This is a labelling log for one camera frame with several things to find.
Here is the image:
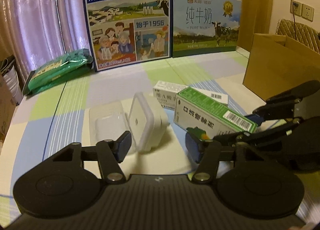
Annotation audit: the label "light blue milk carton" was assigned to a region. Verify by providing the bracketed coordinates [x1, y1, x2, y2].
[172, 0, 242, 58]

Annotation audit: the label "wall power socket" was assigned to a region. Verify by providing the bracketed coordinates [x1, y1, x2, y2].
[290, 0, 302, 17]

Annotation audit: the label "white plastic bucket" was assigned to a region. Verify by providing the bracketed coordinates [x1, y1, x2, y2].
[1, 55, 23, 105]

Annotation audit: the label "green white spray box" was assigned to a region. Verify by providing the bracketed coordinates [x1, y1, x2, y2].
[174, 87, 258, 140]

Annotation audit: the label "clear plastic box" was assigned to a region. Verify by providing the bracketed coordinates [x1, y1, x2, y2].
[89, 101, 131, 145]

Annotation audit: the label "white medicine box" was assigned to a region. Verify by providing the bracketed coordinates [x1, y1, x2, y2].
[153, 81, 228, 110]

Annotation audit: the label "brown cardboard box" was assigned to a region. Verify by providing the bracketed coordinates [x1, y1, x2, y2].
[243, 34, 319, 100]

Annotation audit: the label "white power adapter plug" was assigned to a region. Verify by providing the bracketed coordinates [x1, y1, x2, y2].
[129, 92, 169, 152]

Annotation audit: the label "quilted tan chair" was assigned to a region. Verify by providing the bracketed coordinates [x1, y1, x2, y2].
[276, 19, 320, 53]

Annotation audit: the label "cardboard boxes at left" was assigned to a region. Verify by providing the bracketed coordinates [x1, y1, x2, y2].
[0, 75, 16, 143]

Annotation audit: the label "green snack bag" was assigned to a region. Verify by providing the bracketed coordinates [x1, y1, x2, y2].
[22, 49, 93, 96]

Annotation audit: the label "blue cartoon milk carton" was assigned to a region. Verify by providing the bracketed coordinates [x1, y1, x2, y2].
[83, 0, 172, 72]

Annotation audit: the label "black charger cable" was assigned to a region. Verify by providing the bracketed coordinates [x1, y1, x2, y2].
[292, 3, 299, 39]

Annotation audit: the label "purple curtain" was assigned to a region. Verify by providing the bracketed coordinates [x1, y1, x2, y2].
[1, 0, 89, 82]

